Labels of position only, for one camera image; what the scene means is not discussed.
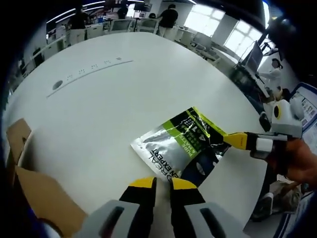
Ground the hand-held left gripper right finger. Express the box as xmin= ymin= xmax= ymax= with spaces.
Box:
xmin=169 ymin=177 xmax=246 ymax=238

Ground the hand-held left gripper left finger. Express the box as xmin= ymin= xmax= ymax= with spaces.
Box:
xmin=81 ymin=176 xmax=158 ymax=238

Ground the green silver soft item packet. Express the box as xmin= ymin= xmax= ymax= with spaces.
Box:
xmin=130 ymin=106 xmax=232 ymax=185

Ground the brown cardboard shoe box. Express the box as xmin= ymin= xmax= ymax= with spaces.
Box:
xmin=5 ymin=118 xmax=88 ymax=238

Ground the person's right hand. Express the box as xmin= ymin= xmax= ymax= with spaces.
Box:
xmin=266 ymin=138 xmax=317 ymax=183

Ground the blue white info poster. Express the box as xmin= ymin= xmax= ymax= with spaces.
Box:
xmin=289 ymin=83 xmax=317 ymax=139

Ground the monitor on stand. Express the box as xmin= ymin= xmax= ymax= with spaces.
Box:
xmin=241 ymin=41 xmax=264 ymax=73

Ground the bright window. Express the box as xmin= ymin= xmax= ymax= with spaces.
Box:
xmin=187 ymin=2 xmax=263 ymax=58

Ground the table power outlet strip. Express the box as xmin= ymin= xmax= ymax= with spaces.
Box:
xmin=46 ymin=59 xmax=134 ymax=99

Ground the white mesh office chair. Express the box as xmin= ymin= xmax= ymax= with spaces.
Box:
xmin=112 ymin=19 xmax=132 ymax=33
xmin=141 ymin=19 xmax=159 ymax=34

